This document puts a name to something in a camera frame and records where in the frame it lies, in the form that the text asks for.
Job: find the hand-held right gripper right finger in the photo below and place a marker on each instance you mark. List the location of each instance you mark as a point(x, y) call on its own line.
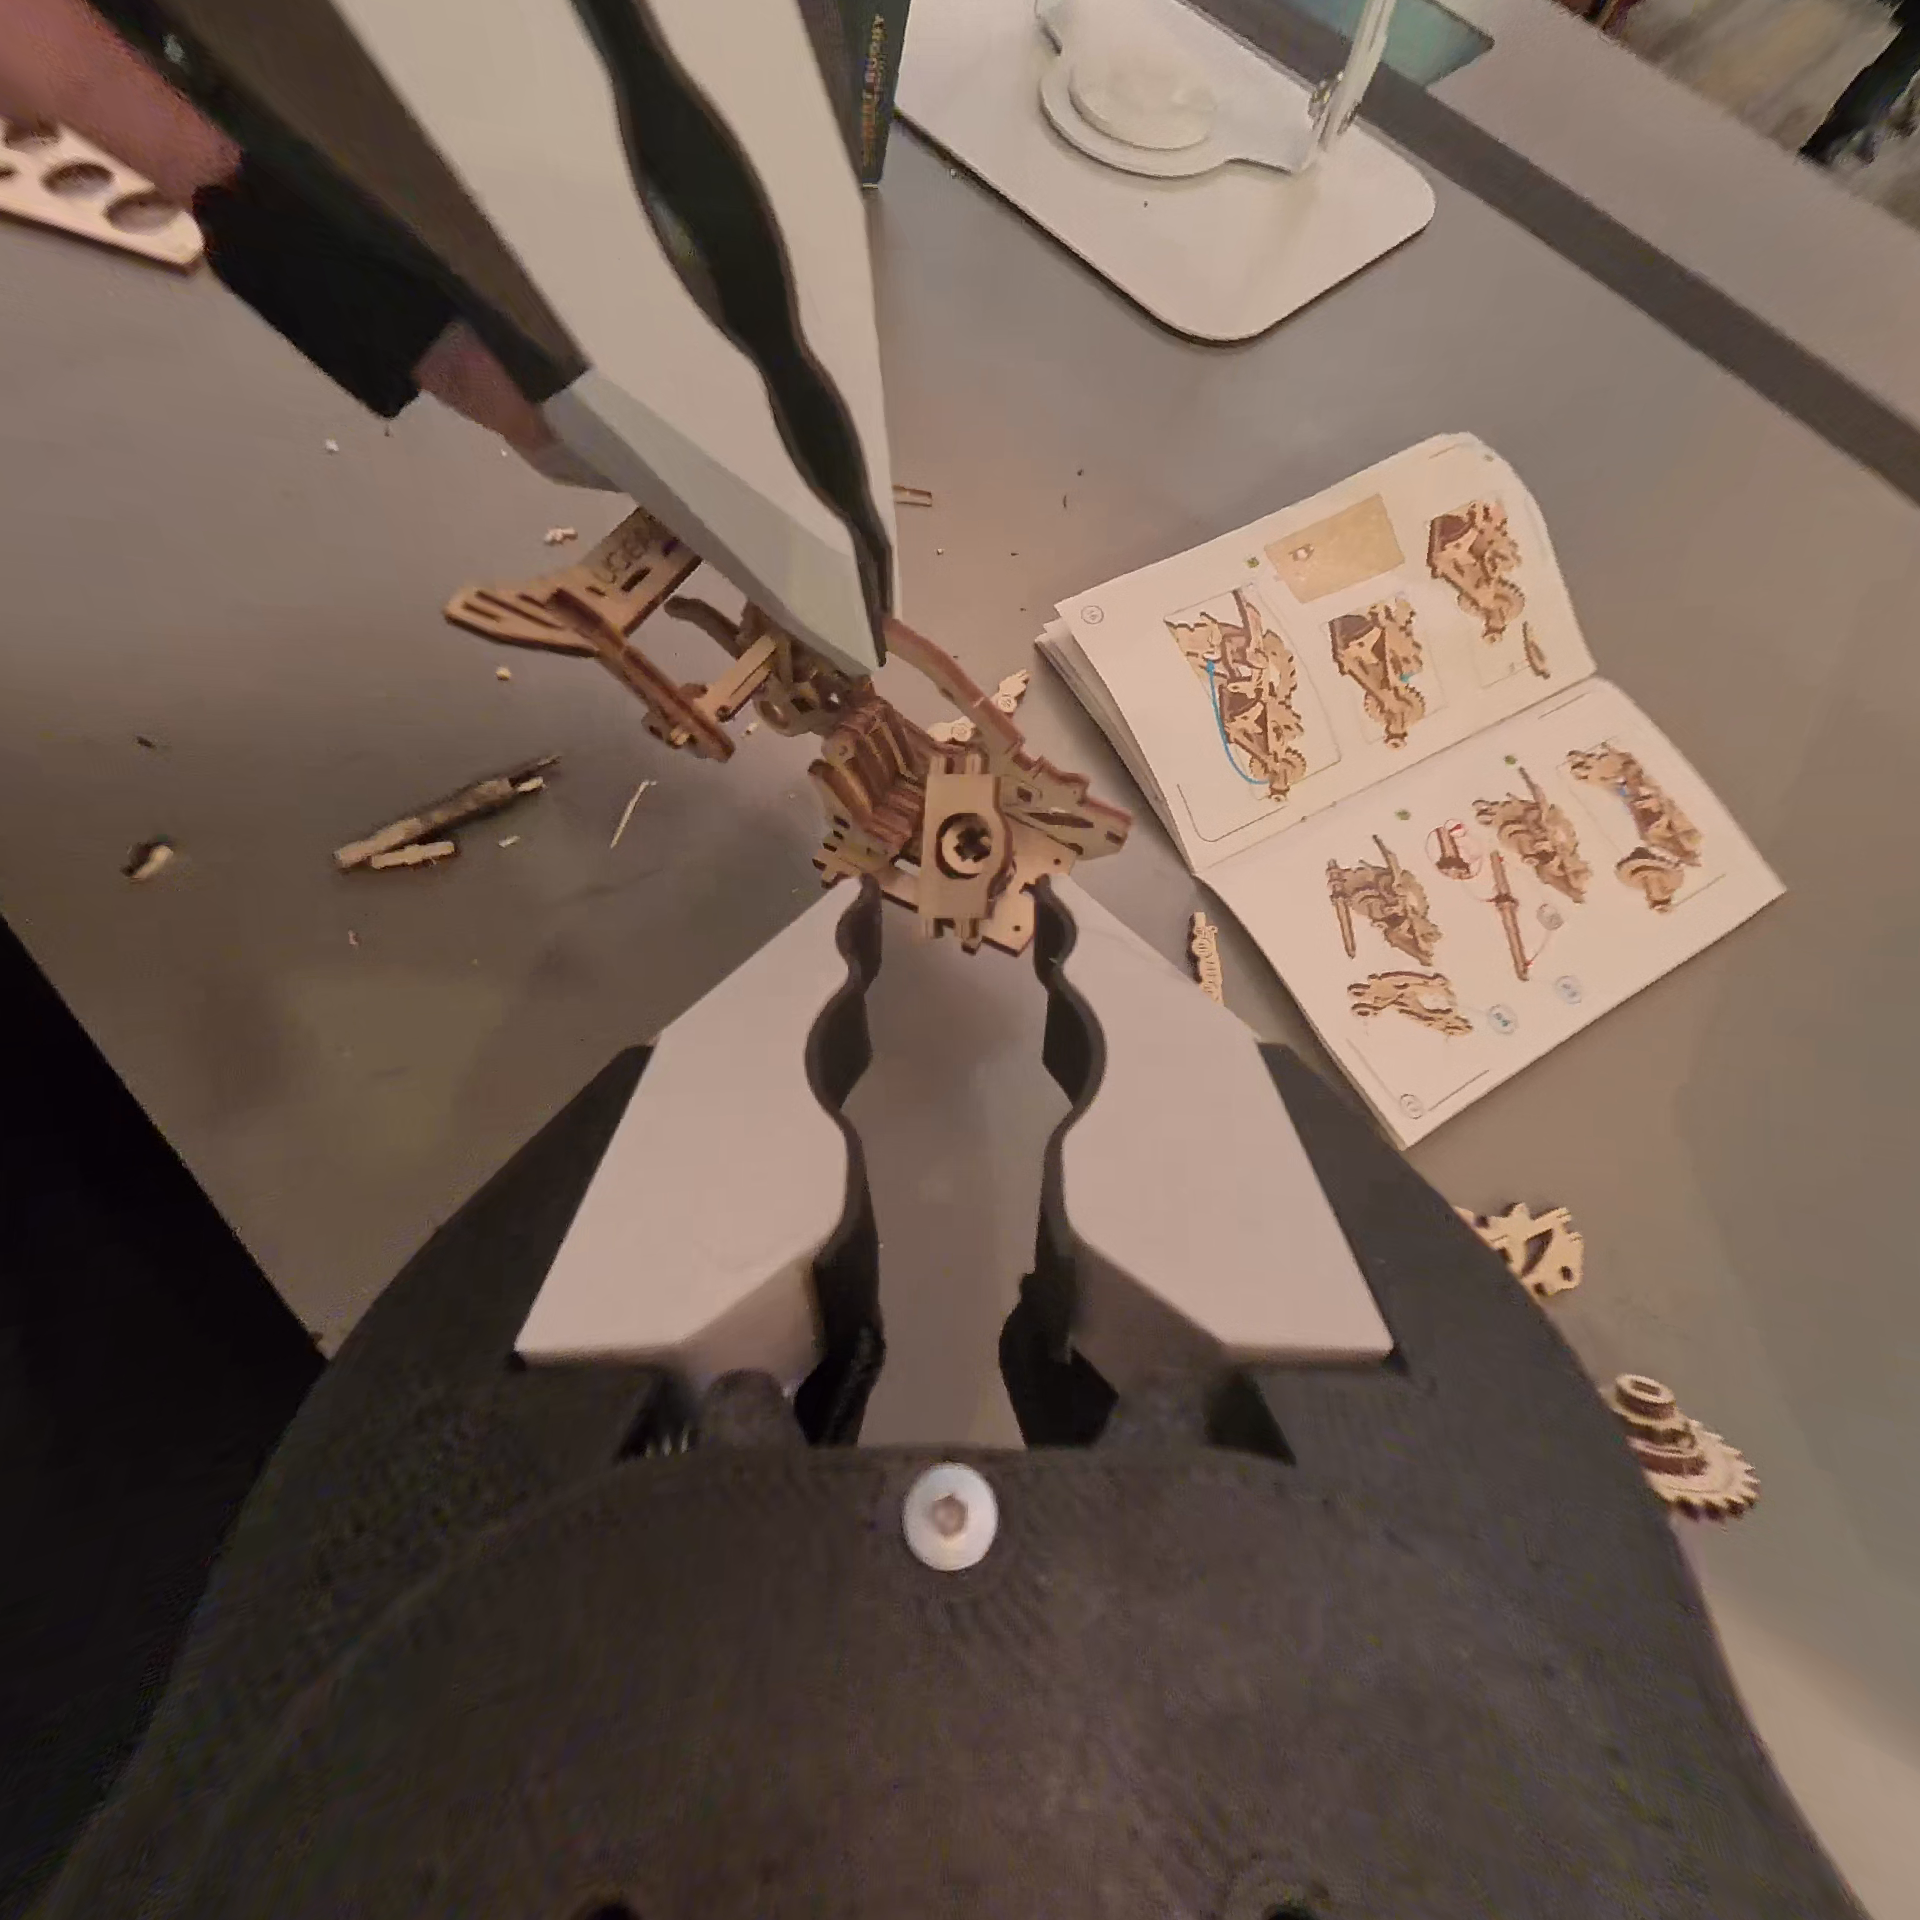
point(1215, 1198)

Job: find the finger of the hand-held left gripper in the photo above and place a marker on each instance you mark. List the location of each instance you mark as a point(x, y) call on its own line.
point(843, 225)
point(524, 182)

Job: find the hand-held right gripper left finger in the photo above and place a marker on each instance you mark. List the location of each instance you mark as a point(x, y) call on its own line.
point(689, 1198)

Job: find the laser-cut wooden parts sheet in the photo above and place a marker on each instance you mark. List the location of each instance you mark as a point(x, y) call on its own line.
point(46, 201)

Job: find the partly built wooden model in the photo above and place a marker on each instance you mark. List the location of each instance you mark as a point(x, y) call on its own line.
point(868, 780)

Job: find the small wooden plate with hole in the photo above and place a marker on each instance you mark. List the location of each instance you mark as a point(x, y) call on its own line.
point(945, 796)

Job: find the dark green model box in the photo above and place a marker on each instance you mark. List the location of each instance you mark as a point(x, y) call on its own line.
point(868, 92)

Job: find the wooden model side plate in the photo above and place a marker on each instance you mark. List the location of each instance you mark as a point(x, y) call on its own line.
point(1559, 1275)

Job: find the person's left hand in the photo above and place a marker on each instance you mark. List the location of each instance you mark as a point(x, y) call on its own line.
point(102, 76)

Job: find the open instruction booklet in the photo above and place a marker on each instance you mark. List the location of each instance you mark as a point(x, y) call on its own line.
point(1411, 1067)

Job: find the small wooden track strip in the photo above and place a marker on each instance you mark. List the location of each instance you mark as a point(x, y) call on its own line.
point(1005, 697)
point(1206, 961)

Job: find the thin wooden splinter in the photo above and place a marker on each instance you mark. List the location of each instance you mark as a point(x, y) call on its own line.
point(632, 814)

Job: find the dark wooden sprue scrap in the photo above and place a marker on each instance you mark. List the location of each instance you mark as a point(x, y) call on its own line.
point(443, 817)

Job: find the wooden gear assembly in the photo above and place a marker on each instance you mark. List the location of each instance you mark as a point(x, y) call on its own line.
point(1681, 1448)

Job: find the small wood scrap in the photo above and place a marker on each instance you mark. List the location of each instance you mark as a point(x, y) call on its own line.
point(152, 860)

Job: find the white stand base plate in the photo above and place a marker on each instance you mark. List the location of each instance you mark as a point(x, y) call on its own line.
point(1272, 257)

